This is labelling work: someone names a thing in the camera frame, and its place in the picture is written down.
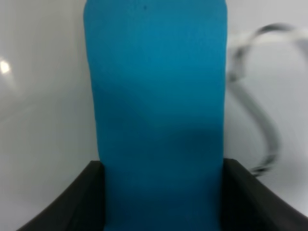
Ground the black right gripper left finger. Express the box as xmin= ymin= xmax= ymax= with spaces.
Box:
xmin=19 ymin=161 xmax=105 ymax=231

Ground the blue whiteboard eraser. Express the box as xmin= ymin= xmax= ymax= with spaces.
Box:
xmin=84 ymin=0 xmax=227 ymax=231

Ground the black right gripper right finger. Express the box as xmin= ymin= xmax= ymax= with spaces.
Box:
xmin=220 ymin=158 xmax=308 ymax=231

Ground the white board with aluminium frame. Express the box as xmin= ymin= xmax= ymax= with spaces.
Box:
xmin=0 ymin=0 xmax=308 ymax=231

